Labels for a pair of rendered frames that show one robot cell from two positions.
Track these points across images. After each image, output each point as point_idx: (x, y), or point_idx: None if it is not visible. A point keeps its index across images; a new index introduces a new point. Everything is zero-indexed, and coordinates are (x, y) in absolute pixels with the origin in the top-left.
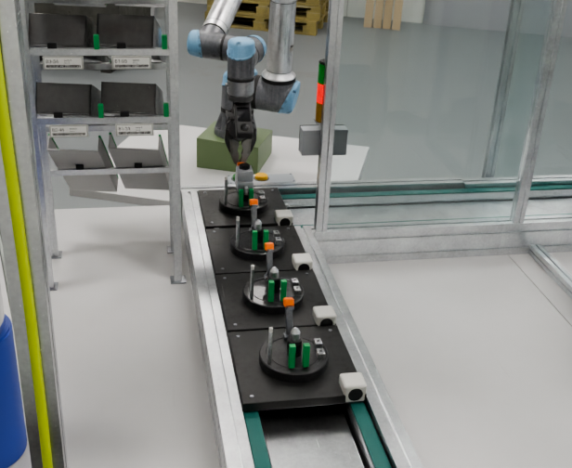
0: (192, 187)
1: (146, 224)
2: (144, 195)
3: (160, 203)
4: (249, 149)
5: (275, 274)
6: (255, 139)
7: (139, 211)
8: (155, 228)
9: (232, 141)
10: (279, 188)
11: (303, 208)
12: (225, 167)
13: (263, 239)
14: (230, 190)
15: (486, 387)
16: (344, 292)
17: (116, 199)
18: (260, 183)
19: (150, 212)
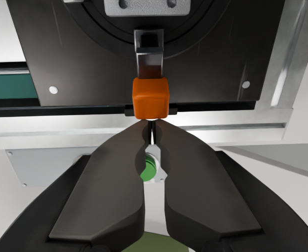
0: (256, 131)
1: None
2: (280, 175)
3: (259, 157)
4: (93, 162)
5: None
6: (8, 232)
7: None
8: None
9: (227, 212)
10: (40, 115)
11: None
12: (151, 237)
13: None
14: (172, 92)
15: None
16: None
17: None
18: (91, 144)
19: (293, 122)
